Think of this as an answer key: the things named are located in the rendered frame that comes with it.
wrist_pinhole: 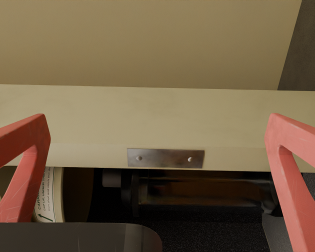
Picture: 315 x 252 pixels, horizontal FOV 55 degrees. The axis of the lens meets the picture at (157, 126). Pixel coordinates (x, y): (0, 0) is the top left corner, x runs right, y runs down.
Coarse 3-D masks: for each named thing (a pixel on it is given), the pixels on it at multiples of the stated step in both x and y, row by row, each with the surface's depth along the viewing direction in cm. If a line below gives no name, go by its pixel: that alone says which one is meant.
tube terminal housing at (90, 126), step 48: (0, 96) 34; (48, 96) 34; (96, 96) 34; (144, 96) 34; (192, 96) 35; (240, 96) 35; (288, 96) 35; (96, 144) 27; (144, 144) 27; (192, 144) 28; (240, 144) 28; (0, 192) 32
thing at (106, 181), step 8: (104, 168) 44; (112, 168) 44; (120, 168) 44; (128, 168) 40; (104, 176) 43; (112, 176) 43; (120, 176) 43; (128, 176) 40; (104, 184) 43; (112, 184) 43; (120, 184) 41; (128, 184) 40; (128, 192) 40; (128, 200) 40
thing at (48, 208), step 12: (48, 168) 36; (60, 168) 35; (72, 168) 51; (84, 168) 51; (48, 180) 35; (60, 180) 35; (72, 180) 50; (84, 180) 51; (48, 192) 35; (60, 192) 35; (72, 192) 50; (84, 192) 50; (36, 204) 37; (48, 204) 36; (60, 204) 35; (72, 204) 48; (84, 204) 49; (36, 216) 38; (48, 216) 37; (60, 216) 36; (72, 216) 47; (84, 216) 48
